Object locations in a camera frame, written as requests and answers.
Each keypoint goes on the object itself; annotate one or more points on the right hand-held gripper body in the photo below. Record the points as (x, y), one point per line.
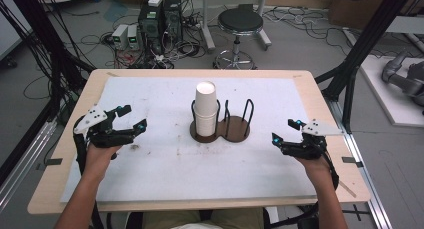
(310, 145)

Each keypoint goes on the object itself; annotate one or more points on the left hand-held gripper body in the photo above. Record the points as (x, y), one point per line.
(100, 135)

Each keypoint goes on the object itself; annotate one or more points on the stack of white paper cups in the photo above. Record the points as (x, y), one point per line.
(205, 109)

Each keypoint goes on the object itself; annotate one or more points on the person's left hand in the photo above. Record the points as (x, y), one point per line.
(100, 157)

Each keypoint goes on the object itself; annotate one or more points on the person's right hand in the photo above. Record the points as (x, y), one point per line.
(315, 169)

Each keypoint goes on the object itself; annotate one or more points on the wooden table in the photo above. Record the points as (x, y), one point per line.
(333, 175)

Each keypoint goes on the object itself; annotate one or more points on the black tape strip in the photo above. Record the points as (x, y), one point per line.
(54, 161)
(351, 161)

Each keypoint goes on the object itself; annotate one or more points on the white foam mat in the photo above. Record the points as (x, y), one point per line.
(173, 169)

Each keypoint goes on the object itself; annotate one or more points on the grey power supply unit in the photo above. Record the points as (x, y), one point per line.
(120, 35)
(133, 37)

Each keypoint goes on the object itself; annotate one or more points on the black computer tower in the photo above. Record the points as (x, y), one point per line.
(151, 29)
(173, 17)

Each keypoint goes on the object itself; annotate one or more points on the white platform board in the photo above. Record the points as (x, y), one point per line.
(383, 95)

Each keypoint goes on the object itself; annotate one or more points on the white desk leg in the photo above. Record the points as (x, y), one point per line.
(207, 25)
(263, 29)

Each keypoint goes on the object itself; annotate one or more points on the person's khaki pants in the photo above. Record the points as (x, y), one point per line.
(203, 220)

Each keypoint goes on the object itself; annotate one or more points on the black round stool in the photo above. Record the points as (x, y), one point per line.
(240, 22)

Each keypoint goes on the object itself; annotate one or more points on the cardboard box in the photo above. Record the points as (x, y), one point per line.
(356, 5)

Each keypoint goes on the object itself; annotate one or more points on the aluminium rail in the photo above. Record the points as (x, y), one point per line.
(363, 175)
(23, 169)

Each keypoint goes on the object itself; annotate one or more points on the black metal frame post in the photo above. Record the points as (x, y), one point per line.
(360, 49)

